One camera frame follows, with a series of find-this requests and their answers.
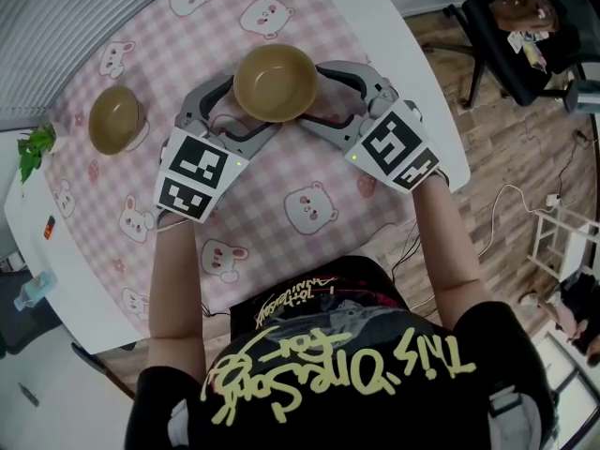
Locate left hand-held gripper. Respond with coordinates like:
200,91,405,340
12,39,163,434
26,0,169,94
153,73,281,225

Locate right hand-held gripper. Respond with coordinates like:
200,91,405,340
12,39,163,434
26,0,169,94
296,60,450,195

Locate person's right forearm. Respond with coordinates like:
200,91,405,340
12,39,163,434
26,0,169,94
411,175,484,327

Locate person's left forearm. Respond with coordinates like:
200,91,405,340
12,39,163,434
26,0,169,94
148,217,207,374

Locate pink checked bear tablecloth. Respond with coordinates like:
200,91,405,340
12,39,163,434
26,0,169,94
39,0,426,341

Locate leafy plant in round pot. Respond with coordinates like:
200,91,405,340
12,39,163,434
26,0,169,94
17,122,71,185

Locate yellow printed packet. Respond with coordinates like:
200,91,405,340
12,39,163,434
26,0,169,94
522,39,549,74

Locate brown bag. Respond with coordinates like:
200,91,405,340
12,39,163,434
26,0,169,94
489,0,559,35

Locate clear water bottle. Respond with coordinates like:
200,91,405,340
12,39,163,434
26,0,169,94
12,269,60,311

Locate white rack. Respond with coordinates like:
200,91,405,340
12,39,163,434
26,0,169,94
527,203,600,283

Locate person's black printed t-shirt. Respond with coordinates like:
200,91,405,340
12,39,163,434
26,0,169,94
124,255,562,450

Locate thin wrist bracelet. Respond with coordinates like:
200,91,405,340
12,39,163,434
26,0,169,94
156,206,188,233

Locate black thin cable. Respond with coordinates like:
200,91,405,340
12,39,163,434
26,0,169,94
200,297,232,319
391,220,423,276

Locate white cable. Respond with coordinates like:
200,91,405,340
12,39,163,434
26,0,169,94
477,184,549,257

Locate black floor cable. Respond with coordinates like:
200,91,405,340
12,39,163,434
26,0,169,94
555,128,599,196

